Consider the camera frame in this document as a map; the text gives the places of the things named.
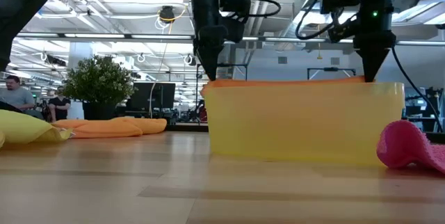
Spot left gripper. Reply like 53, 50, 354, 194
193, 24, 230, 81

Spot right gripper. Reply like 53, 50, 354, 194
353, 31, 397, 83

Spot orange microfiber towel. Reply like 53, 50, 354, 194
51, 118, 168, 139
200, 77, 375, 97

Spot yellow translucent plastic bin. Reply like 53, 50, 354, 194
203, 81, 406, 166

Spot pink microfiber towel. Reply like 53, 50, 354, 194
376, 119, 445, 175

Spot yellow microfiber towel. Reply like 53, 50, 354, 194
0, 109, 74, 149

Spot green potted plant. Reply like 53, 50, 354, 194
61, 56, 136, 120

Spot person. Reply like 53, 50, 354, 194
48, 86, 72, 122
0, 75, 45, 120

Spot black metal station frame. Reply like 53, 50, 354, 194
307, 66, 357, 81
217, 63, 248, 81

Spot long black arm cable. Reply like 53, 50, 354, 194
391, 45, 444, 133

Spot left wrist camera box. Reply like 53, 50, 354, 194
222, 15, 245, 43

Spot black ceiling cable reel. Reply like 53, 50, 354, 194
159, 5, 176, 24

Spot black aluminium table frame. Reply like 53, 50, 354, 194
166, 122, 209, 133

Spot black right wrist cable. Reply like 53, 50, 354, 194
295, 0, 337, 40

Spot slanted silver air duct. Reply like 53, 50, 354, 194
277, 0, 323, 42

